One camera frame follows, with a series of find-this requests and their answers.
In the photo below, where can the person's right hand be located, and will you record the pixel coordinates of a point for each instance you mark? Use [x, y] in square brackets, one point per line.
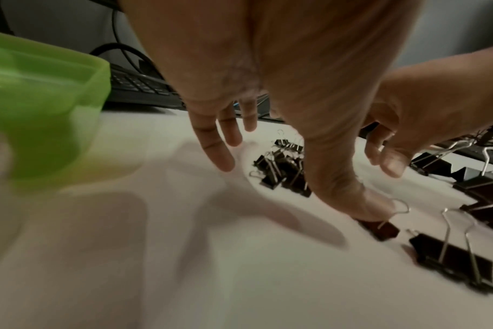
[433, 102]

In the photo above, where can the black keyboard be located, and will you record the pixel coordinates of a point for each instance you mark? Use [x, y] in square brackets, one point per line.
[141, 86]

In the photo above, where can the person's left hand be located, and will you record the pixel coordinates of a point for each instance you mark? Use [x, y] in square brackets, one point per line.
[291, 57]

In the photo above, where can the black binder clip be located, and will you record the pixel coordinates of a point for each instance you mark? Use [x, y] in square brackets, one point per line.
[382, 229]

